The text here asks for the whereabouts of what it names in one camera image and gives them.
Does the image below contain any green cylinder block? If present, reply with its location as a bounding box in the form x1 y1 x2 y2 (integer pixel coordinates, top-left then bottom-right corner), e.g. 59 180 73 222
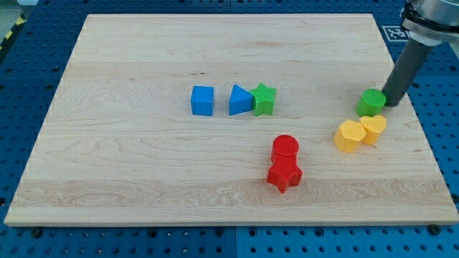
356 89 387 117

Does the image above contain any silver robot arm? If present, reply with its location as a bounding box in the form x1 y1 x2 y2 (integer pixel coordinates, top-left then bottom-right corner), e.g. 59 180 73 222
401 0 458 47

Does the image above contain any green star block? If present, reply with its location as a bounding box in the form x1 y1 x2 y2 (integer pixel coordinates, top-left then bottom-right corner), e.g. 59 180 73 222
250 83 277 116

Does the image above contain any red star block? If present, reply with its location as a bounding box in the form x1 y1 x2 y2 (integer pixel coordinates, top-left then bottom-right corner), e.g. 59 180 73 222
267 154 303 194

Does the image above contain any light wooden board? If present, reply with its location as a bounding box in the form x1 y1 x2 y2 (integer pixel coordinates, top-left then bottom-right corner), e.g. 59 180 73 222
5 14 458 226

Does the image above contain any blue triangle block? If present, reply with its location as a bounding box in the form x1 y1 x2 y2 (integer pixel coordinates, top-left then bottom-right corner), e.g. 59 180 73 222
229 85 253 115

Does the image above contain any blue cube block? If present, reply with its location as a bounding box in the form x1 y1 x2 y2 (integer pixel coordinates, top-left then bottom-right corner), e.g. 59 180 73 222
190 85 214 116

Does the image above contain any red cylinder block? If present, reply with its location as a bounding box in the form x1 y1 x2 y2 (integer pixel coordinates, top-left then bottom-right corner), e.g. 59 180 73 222
270 135 300 162

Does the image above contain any yellow hexagon block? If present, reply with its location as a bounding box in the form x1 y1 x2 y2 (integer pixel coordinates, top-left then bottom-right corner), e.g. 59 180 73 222
333 120 366 153

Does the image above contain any yellow heart block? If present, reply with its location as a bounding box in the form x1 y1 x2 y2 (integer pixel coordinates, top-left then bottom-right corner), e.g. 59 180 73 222
360 115 387 145

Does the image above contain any white fiducial marker tag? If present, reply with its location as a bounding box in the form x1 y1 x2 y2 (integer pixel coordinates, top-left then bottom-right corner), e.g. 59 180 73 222
382 25 410 42

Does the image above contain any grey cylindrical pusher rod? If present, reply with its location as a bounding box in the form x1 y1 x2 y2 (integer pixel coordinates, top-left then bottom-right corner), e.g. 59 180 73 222
382 39 433 108

